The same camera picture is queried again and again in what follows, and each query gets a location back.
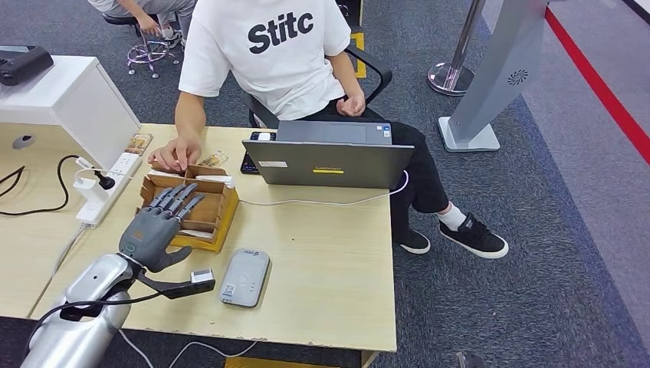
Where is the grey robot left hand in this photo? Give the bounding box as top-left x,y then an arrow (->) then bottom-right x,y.
118,183 -> 207,274

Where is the white cable under desk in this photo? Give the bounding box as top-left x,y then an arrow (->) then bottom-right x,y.
117,330 -> 258,368

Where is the grey kiosk stand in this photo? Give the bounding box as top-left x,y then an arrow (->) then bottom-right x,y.
438,0 -> 552,153

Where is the wooden card organizer box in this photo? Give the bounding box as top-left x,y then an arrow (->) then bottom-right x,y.
138,162 -> 241,255

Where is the black device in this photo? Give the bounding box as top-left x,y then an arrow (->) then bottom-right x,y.
0,45 -> 55,87

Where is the background person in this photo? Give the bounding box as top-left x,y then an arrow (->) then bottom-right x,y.
87,0 -> 198,44

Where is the person's right hand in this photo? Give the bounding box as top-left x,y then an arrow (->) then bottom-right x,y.
148,136 -> 203,174

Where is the chrome base stool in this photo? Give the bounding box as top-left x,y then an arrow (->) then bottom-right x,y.
103,12 -> 181,80

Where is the black plug and cable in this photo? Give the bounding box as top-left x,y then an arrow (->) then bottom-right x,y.
0,154 -> 116,218

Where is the white laptop charger cable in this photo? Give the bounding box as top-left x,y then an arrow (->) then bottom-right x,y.
237,171 -> 410,207

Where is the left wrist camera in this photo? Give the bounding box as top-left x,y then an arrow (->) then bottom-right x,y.
136,268 -> 217,301

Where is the seated person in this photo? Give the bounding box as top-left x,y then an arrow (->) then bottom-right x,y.
148,0 -> 510,260

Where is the person's left hand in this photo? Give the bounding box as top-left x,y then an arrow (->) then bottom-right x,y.
335,93 -> 366,118

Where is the chrome stanchion post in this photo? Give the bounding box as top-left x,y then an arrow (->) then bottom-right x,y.
427,0 -> 488,97

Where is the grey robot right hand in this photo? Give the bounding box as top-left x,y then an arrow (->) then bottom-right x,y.
455,351 -> 484,368

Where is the thin black cable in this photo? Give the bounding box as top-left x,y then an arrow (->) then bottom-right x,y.
0,165 -> 26,199

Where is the black office chair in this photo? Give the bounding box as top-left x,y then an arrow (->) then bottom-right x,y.
242,45 -> 394,130

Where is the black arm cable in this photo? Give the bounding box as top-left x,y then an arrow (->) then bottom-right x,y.
22,291 -> 163,357

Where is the white power strip cord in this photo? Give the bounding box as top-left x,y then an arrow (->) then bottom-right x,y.
51,223 -> 90,278

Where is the white cabinet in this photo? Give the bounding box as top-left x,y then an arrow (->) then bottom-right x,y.
0,55 -> 142,171

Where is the white power strip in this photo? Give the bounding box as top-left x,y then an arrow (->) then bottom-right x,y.
75,152 -> 143,228

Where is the white power adapter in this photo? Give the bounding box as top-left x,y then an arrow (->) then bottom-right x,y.
73,176 -> 105,204

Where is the white room key card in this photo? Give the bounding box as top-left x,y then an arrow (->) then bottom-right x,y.
195,175 -> 236,189

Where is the grey laptop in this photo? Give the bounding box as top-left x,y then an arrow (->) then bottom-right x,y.
241,120 -> 415,190

